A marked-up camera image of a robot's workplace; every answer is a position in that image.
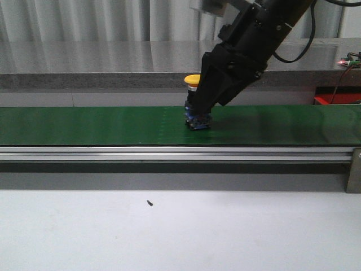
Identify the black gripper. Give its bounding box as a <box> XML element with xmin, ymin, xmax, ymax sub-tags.
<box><xmin>191</xmin><ymin>2</ymin><xmax>293</xmax><ymax>113</ymax></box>

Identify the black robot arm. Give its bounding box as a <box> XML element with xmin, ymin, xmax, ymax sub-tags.
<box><xmin>191</xmin><ymin>1</ymin><xmax>311</xmax><ymax>112</ymax></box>

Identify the yellow mushroom push button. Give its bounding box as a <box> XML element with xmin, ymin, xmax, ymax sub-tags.
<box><xmin>183</xmin><ymin>74</ymin><xmax>212</xmax><ymax>131</ymax></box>

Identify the green conveyor belt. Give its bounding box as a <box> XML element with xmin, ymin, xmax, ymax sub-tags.
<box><xmin>1</xmin><ymin>105</ymin><xmax>360</xmax><ymax>146</ymax></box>

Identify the red bin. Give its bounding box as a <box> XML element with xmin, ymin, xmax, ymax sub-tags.
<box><xmin>314</xmin><ymin>86</ymin><xmax>360</xmax><ymax>105</ymax></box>

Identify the green circuit board red LED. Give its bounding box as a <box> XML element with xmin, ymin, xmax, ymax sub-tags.
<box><xmin>337</xmin><ymin>52</ymin><xmax>360</xmax><ymax>67</ymax></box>

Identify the grey stone counter slab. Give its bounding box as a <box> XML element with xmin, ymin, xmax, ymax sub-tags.
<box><xmin>1</xmin><ymin>38</ymin><xmax>360</xmax><ymax>90</ymax></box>

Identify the grey pleated curtain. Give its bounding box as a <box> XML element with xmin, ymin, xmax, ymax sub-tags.
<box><xmin>0</xmin><ymin>0</ymin><xmax>346</xmax><ymax>43</ymax></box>

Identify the aluminium conveyor side rail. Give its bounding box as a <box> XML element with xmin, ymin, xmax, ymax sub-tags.
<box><xmin>1</xmin><ymin>146</ymin><xmax>355</xmax><ymax>162</ymax></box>

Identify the thin brown wire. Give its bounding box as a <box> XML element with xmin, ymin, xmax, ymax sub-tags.
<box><xmin>328</xmin><ymin>65</ymin><xmax>352</xmax><ymax>104</ymax></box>

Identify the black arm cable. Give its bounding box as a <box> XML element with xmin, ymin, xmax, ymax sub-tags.
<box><xmin>273</xmin><ymin>0</ymin><xmax>346</xmax><ymax>63</ymax></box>

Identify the steel conveyor support bracket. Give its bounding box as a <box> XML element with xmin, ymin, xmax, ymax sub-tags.
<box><xmin>345</xmin><ymin>148</ymin><xmax>361</xmax><ymax>194</ymax></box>

